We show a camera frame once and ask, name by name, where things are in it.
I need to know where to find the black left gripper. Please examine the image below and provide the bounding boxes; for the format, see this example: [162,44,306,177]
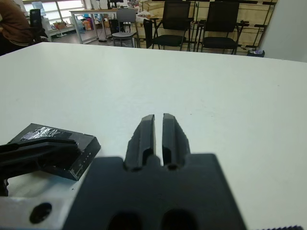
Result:
[0,139,82,197]

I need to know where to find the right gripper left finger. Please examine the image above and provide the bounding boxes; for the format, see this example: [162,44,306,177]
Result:
[123,114,157,173]

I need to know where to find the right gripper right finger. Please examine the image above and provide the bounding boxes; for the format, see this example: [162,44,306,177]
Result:
[162,113,192,171]

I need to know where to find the black box lid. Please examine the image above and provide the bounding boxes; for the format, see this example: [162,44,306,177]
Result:
[7,123,102,182]

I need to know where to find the black waste bin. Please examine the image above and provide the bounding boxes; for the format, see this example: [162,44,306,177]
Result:
[247,49,266,58]

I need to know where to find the black computer tower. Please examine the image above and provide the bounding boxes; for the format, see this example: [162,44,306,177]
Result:
[109,19,120,34]

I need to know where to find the grey chair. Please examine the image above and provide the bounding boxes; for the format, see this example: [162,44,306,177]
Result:
[111,8,140,48]

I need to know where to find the blue water jug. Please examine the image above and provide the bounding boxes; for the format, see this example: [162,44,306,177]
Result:
[75,16,84,32]

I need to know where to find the orange bag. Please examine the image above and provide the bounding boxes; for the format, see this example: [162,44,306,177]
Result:
[82,19,94,31]

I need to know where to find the person in brown top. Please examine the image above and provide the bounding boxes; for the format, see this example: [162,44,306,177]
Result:
[0,0,35,57]

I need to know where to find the white table metal legs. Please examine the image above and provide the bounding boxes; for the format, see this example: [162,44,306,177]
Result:
[69,8,142,45]

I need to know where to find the black chairs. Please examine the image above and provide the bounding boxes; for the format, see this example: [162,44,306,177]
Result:
[139,0,276,57]

